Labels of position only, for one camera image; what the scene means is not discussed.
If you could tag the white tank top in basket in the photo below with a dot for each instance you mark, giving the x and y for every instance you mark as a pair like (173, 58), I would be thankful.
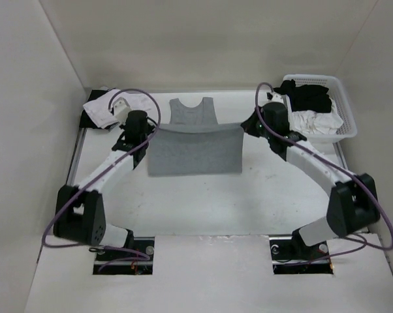
(309, 122)

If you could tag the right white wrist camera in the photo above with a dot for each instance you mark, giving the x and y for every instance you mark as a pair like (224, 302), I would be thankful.
(276, 97)

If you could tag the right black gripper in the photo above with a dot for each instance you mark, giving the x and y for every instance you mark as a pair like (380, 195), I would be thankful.
(249, 125)

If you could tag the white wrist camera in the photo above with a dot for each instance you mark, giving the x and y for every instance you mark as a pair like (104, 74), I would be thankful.
(121, 109)
(276, 97)

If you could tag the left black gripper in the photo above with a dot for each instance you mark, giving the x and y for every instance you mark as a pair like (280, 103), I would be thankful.
(150, 128)

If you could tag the grey tank top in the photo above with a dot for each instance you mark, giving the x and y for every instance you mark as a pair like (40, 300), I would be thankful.
(194, 143)

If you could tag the folded white tank top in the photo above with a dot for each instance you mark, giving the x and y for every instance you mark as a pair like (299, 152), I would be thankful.
(97, 106)

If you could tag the black tank top in basket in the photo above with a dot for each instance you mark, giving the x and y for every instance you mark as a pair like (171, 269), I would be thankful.
(306, 97)

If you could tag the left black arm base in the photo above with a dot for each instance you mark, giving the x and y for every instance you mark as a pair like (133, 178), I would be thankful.
(116, 262)

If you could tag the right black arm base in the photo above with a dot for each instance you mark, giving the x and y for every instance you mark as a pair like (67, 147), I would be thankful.
(308, 260)

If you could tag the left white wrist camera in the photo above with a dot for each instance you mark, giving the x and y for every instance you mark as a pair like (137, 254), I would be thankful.
(121, 109)

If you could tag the white plastic basket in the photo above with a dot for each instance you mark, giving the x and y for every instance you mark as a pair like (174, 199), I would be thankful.
(340, 105)

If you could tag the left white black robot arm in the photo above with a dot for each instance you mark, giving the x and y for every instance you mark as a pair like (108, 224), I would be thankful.
(80, 210)

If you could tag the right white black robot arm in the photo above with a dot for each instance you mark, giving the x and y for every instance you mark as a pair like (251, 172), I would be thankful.
(351, 197)

